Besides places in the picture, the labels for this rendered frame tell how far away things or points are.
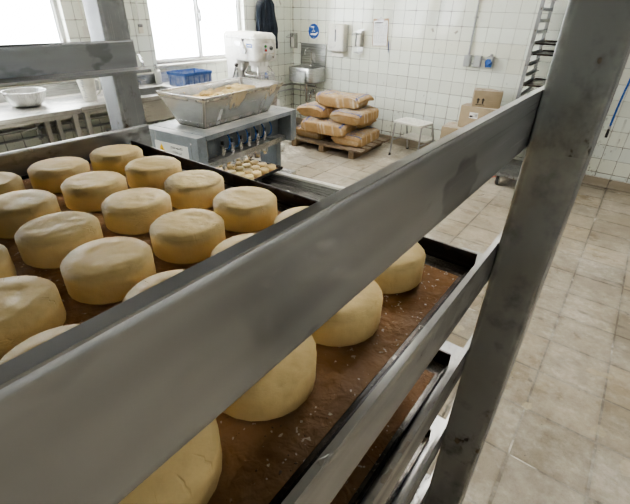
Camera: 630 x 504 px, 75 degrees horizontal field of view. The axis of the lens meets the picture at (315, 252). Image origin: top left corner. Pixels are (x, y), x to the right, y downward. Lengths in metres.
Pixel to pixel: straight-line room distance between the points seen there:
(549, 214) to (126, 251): 0.25
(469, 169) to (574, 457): 2.14
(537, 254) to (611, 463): 2.09
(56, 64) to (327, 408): 0.42
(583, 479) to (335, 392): 2.05
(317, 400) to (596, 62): 0.20
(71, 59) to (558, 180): 0.44
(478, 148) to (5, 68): 0.42
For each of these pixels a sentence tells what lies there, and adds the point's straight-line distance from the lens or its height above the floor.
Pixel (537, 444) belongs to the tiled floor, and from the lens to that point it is 2.24.
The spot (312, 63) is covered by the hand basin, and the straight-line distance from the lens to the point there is 6.78.
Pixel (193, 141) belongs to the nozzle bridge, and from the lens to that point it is 1.79.
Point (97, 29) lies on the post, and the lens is 0.54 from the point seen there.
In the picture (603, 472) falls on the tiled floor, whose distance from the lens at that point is 2.29.
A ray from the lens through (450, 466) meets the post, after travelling 0.43.
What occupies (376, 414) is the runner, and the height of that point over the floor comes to 1.51.
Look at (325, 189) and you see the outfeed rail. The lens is 2.05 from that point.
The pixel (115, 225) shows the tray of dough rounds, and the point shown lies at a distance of 0.33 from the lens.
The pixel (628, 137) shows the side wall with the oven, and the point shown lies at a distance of 5.50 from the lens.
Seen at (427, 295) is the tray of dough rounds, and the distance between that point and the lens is 0.26.
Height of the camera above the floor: 1.64
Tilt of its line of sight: 31 degrees down
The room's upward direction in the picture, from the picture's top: 1 degrees clockwise
